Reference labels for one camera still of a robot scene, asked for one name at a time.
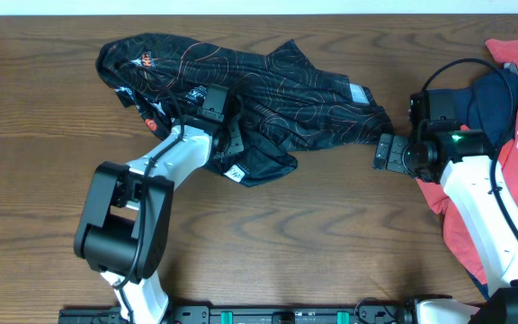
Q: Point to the navy blue garment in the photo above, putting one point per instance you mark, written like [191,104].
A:
[486,104]

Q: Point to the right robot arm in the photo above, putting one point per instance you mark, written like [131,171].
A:
[462,163]

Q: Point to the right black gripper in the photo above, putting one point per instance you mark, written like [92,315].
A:
[395,159]

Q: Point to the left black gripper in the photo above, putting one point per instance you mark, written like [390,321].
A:
[233,142]

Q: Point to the black orange-patterned cycling jersey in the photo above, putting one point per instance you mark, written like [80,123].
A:
[285,103]

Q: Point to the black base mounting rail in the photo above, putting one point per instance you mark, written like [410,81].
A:
[366,313]

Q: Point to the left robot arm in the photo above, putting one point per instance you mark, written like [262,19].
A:
[123,228]

